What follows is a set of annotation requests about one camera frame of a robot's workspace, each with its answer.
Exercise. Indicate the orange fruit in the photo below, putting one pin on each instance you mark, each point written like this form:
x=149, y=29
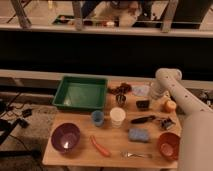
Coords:
x=170, y=106

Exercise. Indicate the purple bowl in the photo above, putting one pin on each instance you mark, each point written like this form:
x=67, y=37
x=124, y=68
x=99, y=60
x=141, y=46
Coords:
x=65, y=137

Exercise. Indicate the small black box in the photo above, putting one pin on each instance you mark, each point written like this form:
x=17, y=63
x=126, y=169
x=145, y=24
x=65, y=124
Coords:
x=143, y=104

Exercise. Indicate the black handled knife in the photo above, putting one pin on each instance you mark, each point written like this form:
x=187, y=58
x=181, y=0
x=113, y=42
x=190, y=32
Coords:
x=143, y=119

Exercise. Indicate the white cup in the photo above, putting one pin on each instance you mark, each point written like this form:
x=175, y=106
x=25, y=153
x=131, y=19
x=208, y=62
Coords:
x=117, y=116

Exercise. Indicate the green plastic tray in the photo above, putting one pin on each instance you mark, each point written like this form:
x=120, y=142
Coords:
x=81, y=93

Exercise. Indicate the small metal cup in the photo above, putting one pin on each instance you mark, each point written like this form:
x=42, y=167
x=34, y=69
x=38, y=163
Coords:
x=120, y=100

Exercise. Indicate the blue cup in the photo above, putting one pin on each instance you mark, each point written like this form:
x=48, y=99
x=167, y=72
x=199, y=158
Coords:
x=97, y=118

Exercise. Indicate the black binder clip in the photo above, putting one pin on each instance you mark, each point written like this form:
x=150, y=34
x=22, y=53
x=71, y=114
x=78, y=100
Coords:
x=166, y=123

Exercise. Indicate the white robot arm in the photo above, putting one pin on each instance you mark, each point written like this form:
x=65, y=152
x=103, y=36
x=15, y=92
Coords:
x=196, y=144

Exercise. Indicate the orange-brown bowl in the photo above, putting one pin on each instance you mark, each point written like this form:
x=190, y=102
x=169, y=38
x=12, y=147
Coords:
x=168, y=146

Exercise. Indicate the dark red grapes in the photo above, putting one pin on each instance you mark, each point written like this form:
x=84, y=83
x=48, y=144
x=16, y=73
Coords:
x=123, y=88

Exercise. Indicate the clear plastic bag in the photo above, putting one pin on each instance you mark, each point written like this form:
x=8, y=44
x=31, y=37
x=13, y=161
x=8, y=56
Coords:
x=140, y=90

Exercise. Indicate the blue sponge eraser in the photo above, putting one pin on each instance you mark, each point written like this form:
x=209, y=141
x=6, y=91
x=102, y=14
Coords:
x=137, y=134

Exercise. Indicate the metal fork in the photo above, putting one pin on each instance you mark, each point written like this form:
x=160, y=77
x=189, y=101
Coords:
x=128, y=154

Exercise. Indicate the orange carrot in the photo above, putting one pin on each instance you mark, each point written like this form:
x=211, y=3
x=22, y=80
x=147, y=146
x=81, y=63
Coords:
x=100, y=148

